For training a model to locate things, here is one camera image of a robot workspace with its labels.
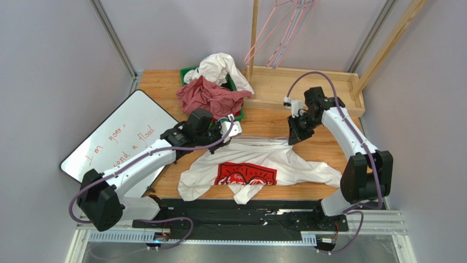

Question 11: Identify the wooden rack left post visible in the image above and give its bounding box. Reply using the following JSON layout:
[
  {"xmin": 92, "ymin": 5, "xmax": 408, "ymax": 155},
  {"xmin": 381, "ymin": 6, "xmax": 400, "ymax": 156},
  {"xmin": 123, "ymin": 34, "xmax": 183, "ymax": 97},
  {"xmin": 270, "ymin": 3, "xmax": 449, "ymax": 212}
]
[{"xmin": 246, "ymin": 0, "xmax": 260, "ymax": 82}]

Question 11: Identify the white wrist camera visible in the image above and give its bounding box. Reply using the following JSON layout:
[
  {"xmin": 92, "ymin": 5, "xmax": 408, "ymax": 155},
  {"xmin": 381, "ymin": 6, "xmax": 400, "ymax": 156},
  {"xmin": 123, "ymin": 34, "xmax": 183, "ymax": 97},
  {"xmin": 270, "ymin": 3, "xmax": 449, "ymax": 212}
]
[
  {"xmin": 220, "ymin": 114, "xmax": 243, "ymax": 142},
  {"xmin": 283, "ymin": 96, "xmax": 304, "ymax": 118}
]

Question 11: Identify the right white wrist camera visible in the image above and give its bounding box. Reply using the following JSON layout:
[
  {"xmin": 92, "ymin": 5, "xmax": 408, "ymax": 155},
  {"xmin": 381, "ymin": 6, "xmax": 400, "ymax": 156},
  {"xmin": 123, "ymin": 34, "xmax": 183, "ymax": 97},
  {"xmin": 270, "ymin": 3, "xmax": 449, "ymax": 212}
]
[{"xmin": 283, "ymin": 96, "xmax": 304, "ymax": 118}]

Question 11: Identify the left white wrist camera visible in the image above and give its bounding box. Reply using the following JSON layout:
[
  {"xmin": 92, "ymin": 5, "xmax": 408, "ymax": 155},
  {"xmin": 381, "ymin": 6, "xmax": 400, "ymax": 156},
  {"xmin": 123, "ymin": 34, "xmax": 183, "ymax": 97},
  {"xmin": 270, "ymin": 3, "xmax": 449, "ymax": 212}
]
[{"xmin": 220, "ymin": 114, "xmax": 243, "ymax": 142}]

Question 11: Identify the light blue wire hanger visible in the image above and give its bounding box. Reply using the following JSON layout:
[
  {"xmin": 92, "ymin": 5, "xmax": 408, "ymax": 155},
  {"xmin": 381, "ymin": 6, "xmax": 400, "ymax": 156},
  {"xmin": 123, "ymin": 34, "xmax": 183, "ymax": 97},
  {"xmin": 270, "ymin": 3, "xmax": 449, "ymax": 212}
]
[{"xmin": 269, "ymin": 1, "xmax": 311, "ymax": 68}]

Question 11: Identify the white t-shirt blue print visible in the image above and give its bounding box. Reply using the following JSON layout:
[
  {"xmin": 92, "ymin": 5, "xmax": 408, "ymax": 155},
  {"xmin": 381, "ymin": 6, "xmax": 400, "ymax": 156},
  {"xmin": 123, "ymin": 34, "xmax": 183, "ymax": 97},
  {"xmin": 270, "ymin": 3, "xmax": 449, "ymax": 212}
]
[{"xmin": 181, "ymin": 53, "xmax": 255, "ymax": 94}]

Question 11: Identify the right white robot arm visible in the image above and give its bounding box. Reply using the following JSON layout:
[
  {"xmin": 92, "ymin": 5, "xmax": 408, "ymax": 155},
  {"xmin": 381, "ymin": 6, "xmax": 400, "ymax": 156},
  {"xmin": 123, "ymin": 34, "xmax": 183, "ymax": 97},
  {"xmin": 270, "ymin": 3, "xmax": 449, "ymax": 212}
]
[{"xmin": 283, "ymin": 87, "xmax": 394, "ymax": 217}]

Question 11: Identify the aluminium corner profile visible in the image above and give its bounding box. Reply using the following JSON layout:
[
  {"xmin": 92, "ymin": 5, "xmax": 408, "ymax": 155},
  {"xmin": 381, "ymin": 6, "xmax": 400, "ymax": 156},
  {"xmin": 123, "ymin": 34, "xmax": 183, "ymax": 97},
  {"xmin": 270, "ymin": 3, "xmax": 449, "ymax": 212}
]
[
  {"xmin": 89, "ymin": 0, "xmax": 138, "ymax": 79},
  {"xmin": 347, "ymin": 0, "xmax": 397, "ymax": 73}
]

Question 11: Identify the wooden rack right post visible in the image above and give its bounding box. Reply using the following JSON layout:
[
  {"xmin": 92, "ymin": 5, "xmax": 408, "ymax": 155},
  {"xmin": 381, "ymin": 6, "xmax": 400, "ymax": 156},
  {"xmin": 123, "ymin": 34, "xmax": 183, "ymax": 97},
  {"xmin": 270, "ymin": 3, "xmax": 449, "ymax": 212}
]
[{"xmin": 351, "ymin": 0, "xmax": 427, "ymax": 100}]

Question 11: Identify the green plastic bin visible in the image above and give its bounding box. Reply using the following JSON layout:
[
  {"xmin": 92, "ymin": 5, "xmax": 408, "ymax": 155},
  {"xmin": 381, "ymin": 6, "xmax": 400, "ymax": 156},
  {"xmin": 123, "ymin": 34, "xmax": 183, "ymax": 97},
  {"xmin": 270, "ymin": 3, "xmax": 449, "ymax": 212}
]
[{"xmin": 179, "ymin": 66, "xmax": 244, "ymax": 121}]

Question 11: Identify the white whiteboard black frame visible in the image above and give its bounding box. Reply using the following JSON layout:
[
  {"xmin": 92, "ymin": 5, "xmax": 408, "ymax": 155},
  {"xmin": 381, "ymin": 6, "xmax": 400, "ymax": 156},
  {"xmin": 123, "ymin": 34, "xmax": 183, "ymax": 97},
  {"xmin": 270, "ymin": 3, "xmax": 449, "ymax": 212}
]
[{"xmin": 60, "ymin": 90, "xmax": 178, "ymax": 182}]

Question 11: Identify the left aluminium corner profile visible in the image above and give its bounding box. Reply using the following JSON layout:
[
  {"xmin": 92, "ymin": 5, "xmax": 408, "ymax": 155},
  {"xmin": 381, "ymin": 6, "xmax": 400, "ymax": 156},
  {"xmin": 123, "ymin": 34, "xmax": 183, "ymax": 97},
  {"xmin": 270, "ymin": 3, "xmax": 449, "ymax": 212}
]
[{"xmin": 89, "ymin": 0, "xmax": 138, "ymax": 79}]

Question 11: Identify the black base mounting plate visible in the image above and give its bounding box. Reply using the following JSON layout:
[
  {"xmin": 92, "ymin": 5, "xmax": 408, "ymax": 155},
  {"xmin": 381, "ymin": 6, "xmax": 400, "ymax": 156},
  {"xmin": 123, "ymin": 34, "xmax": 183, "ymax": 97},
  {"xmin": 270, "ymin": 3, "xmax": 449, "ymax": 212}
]
[{"xmin": 132, "ymin": 199, "xmax": 349, "ymax": 241}]

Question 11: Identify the dusty pink t-shirt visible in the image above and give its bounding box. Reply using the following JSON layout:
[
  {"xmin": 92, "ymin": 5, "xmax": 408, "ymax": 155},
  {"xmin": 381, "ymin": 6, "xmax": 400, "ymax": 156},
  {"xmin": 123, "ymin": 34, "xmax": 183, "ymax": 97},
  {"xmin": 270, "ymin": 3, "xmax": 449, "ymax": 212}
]
[{"xmin": 176, "ymin": 76, "xmax": 252, "ymax": 119}]

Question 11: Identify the white t-shirt red print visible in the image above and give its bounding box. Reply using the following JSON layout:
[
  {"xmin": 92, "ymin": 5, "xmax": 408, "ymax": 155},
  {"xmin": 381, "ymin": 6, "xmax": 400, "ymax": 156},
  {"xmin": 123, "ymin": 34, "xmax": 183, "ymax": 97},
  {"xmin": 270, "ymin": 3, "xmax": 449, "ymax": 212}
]
[{"xmin": 178, "ymin": 139, "xmax": 342, "ymax": 204}]

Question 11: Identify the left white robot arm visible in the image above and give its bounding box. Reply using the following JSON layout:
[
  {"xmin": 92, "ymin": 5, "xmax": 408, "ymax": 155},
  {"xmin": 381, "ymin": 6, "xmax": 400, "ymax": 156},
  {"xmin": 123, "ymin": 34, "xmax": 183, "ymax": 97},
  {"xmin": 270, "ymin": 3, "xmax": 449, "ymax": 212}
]
[{"xmin": 69, "ymin": 108, "xmax": 242, "ymax": 232}]

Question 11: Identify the aluminium frame rail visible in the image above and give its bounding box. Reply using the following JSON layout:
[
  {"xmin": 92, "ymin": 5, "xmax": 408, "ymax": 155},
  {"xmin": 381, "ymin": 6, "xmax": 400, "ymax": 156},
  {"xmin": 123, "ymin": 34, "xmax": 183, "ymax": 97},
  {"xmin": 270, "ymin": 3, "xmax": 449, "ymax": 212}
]
[{"xmin": 65, "ymin": 210, "xmax": 417, "ymax": 262}]

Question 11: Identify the wooden rack base tray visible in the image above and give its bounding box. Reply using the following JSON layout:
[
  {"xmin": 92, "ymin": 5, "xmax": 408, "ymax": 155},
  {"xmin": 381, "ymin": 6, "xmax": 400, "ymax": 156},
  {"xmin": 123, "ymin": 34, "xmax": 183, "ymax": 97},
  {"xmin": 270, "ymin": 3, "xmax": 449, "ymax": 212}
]
[{"xmin": 243, "ymin": 66, "xmax": 366, "ymax": 117}]

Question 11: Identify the right aluminium corner profile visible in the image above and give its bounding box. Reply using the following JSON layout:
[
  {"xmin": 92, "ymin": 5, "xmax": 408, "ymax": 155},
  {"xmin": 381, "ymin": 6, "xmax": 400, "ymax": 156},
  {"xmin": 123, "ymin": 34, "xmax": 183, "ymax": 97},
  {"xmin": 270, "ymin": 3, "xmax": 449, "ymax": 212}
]
[{"xmin": 347, "ymin": 0, "xmax": 397, "ymax": 73}]

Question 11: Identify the wooden rack post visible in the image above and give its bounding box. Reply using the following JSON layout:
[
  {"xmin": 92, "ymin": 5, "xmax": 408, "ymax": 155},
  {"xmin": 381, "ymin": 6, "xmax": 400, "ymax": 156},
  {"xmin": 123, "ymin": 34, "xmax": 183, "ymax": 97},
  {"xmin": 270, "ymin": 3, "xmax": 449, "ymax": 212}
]
[
  {"xmin": 246, "ymin": 0, "xmax": 260, "ymax": 82},
  {"xmin": 351, "ymin": 0, "xmax": 427, "ymax": 100}
]

